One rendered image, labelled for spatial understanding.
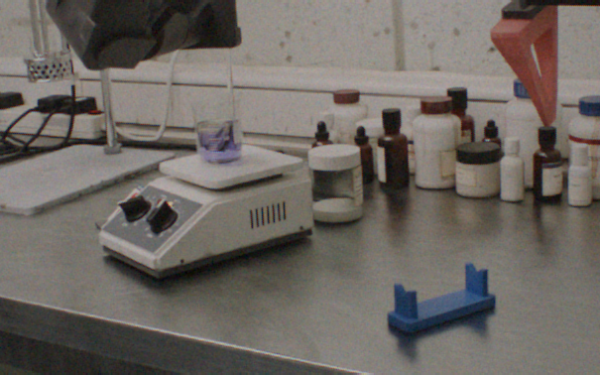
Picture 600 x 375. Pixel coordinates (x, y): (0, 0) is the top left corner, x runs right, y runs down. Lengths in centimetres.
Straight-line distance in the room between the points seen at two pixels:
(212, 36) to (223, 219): 19
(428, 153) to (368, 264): 28
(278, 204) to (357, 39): 48
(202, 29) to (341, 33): 57
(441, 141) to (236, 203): 33
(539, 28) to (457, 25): 83
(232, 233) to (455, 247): 23
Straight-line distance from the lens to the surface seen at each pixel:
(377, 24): 158
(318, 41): 164
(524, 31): 68
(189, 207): 115
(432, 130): 137
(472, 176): 134
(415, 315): 96
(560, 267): 111
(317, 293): 106
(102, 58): 95
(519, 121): 136
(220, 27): 109
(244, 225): 116
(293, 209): 119
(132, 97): 182
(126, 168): 156
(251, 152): 125
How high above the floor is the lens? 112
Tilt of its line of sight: 15 degrees down
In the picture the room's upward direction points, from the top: 4 degrees counter-clockwise
